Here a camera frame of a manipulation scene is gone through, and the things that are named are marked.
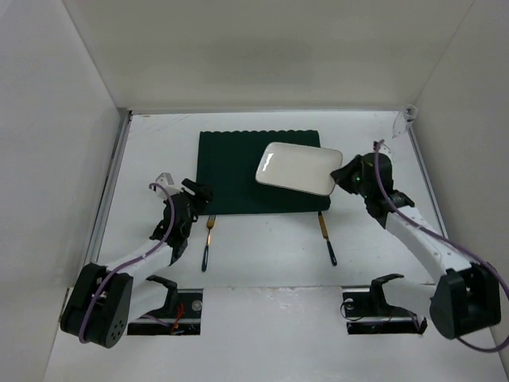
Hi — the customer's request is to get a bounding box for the gold knife with dark handle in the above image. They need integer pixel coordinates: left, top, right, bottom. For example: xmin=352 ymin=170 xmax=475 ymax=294
xmin=317 ymin=211 xmax=338 ymax=267

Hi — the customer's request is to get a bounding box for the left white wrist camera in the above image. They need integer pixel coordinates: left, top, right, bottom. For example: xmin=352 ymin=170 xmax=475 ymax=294
xmin=151 ymin=172 xmax=181 ymax=200

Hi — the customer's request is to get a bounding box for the clear wine glass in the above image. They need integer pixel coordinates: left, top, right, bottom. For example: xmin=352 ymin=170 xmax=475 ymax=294
xmin=392 ymin=104 xmax=418 ymax=138

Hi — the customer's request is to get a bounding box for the gold fork with dark handle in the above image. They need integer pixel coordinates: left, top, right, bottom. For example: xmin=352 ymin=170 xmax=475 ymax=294
xmin=201 ymin=215 xmax=216 ymax=272

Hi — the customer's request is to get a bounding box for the right aluminium frame rail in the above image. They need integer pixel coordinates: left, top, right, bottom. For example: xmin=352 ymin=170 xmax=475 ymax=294
xmin=408 ymin=127 xmax=448 ymax=237

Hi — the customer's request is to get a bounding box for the left aluminium frame rail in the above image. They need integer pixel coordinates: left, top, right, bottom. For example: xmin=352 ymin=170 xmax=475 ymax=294
xmin=84 ymin=107 xmax=132 ymax=264

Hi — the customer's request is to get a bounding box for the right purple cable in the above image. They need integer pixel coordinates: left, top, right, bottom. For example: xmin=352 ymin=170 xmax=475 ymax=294
xmin=371 ymin=139 xmax=509 ymax=353

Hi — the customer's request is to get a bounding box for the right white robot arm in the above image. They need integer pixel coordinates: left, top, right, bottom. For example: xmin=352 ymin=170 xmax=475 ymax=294
xmin=331 ymin=152 xmax=501 ymax=339

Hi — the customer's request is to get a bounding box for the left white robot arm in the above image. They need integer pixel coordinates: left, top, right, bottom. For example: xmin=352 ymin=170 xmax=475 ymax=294
xmin=60 ymin=178 xmax=213 ymax=349

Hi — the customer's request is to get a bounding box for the white rectangular plate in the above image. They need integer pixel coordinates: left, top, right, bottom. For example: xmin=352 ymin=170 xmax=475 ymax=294
xmin=255 ymin=142 xmax=343 ymax=197

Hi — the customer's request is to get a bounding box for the dark green cloth placemat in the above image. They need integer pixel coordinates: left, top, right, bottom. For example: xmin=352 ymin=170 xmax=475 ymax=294
xmin=196 ymin=130 xmax=331 ymax=215

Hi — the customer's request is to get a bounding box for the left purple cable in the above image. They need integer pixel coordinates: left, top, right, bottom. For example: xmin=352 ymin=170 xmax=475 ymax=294
xmin=78 ymin=182 xmax=179 ymax=344

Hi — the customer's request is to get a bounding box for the purple cable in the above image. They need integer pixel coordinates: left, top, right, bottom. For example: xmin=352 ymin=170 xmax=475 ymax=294
xmin=371 ymin=139 xmax=509 ymax=353
xmin=78 ymin=182 xmax=179 ymax=344

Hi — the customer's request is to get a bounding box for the aluminium frame rail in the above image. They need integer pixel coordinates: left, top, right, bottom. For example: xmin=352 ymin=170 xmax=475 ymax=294
xmin=408 ymin=127 xmax=448 ymax=237
xmin=84 ymin=107 xmax=132 ymax=264

